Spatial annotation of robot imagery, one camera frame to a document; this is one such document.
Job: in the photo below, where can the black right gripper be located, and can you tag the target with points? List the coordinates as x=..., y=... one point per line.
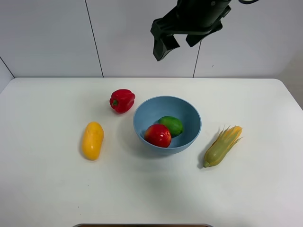
x=195, y=18

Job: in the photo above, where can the green lime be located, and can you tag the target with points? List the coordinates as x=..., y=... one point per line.
x=173, y=124

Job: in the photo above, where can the red yellow pomegranate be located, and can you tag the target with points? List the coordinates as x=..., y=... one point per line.
x=158, y=135

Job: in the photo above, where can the blue plastic bowl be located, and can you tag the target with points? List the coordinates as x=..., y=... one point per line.
x=150, y=111

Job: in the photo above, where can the red bell pepper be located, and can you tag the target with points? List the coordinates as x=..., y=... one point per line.
x=122, y=100

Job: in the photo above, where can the corn cob with husk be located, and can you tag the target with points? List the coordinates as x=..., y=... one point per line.
x=225, y=141

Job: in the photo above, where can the yellow mango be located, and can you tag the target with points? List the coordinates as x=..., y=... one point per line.
x=92, y=141

